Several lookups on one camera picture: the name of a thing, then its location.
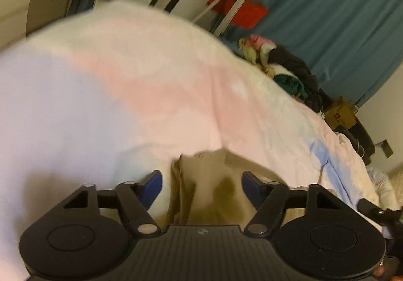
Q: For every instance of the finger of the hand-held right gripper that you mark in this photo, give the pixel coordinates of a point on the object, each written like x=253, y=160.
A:
x=373, y=209

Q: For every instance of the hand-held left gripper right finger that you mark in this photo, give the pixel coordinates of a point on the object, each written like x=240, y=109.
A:
x=253, y=188

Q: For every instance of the tan printed shirt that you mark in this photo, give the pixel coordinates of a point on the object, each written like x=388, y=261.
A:
x=204, y=193

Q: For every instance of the bed with pastel cover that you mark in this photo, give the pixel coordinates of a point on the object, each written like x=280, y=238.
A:
x=126, y=95

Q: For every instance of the white vanity desk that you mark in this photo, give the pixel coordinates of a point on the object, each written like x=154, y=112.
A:
x=47, y=1

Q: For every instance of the brown paper bag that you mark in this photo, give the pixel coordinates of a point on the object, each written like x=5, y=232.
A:
x=341, y=114

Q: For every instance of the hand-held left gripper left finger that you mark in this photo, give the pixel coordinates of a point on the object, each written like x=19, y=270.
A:
x=152, y=188

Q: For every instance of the black armchair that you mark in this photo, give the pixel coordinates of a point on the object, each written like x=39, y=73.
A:
x=362, y=139

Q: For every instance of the wall socket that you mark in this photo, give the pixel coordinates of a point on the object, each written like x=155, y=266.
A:
x=387, y=148

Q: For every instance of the wide blue curtain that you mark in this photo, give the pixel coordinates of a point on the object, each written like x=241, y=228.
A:
x=330, y=16

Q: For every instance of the pile of mixed clothes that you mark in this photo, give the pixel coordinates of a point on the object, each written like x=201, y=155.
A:
x=289, y=73

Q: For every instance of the red cloth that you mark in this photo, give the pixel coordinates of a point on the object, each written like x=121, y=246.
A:
x=248, y=13

